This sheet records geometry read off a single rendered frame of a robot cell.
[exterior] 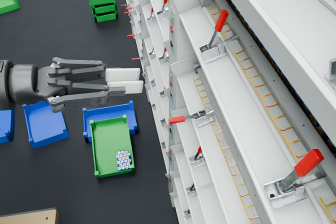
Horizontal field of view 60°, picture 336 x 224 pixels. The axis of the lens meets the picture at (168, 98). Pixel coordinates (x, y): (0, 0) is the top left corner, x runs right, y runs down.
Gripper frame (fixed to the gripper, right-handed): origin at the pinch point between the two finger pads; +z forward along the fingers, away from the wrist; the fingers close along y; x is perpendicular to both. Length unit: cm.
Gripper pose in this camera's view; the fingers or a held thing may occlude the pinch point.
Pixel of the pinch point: (124, 81)
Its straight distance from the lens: 60.3
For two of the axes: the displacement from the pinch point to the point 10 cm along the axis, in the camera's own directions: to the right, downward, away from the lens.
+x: -1.7, 6.9, 7.0
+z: 9.6, -0.5, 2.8
